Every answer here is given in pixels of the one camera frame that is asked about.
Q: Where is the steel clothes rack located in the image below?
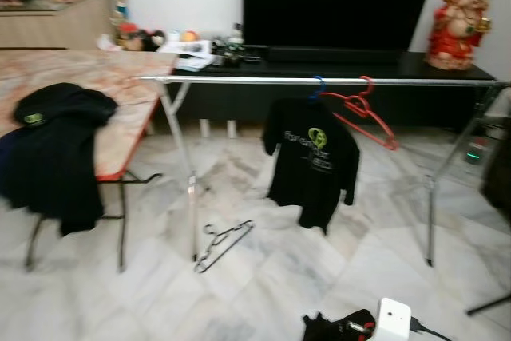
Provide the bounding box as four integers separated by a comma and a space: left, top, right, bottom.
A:
137, 73, 511, 268

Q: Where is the stack of white papers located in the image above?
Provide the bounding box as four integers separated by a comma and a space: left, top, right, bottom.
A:
158, 40, 215, 72

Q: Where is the black plastic hanger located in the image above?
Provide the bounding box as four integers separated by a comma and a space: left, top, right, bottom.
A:
194, 220, 256, 274

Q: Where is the black flat screen television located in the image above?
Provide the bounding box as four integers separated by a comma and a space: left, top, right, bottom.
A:
242, 0, 442, 50

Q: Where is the marble pattern folding table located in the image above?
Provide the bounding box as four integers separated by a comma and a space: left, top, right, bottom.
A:
0, 47, 176, 272

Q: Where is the navy shirt red collar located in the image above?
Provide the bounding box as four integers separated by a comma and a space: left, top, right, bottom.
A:
0, 129, 29, 202

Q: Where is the black low TV cabinet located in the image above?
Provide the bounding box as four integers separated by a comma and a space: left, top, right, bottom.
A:
156, 46, 500, 138

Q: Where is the black soundbar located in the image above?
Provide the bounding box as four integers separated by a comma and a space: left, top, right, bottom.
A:
266, 46, 404, 66

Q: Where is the blue plastic hanger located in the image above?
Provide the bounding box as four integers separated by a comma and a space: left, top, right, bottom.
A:
310, 75, 328, 101

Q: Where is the white faced mouse plush toy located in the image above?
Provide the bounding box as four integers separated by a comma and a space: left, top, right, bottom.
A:
149, 28, 166, 52

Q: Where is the dark brown sofa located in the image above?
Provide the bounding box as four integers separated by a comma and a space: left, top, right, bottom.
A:
479, 129, 511, 214

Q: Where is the light wooden sideboard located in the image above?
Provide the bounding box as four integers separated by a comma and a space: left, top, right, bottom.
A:
0, 0, 113, 50

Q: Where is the red plastic hanger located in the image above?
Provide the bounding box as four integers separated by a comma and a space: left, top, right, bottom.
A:
319, 76, 400, 152

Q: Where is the black and red plush toy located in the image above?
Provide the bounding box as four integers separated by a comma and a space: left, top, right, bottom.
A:
132, 28, 151, 52

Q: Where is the black metal stand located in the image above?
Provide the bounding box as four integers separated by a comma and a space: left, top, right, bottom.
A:
465, 293, 511, 316

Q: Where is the black T-shirt forenax print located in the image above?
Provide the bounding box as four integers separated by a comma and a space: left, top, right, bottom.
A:
262, 95, 360, 234

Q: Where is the pink tissue pack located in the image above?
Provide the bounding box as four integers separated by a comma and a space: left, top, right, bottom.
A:
96, 34, 121, 50

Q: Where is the power strip green light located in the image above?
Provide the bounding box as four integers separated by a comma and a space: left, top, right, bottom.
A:
463, 137, 488, 165

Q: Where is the red laughing Buddha statue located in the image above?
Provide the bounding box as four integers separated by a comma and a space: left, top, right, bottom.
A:
426, 0, 492, 70

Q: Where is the black T-shirt small logo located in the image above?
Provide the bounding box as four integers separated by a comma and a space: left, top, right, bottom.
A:
0, 81, 119, 236

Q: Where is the clear jar red lid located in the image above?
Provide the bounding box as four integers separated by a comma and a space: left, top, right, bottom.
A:
116, 22, 137, 48

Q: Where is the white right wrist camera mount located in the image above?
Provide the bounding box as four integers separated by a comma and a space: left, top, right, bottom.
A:
375, 297, 412, 341

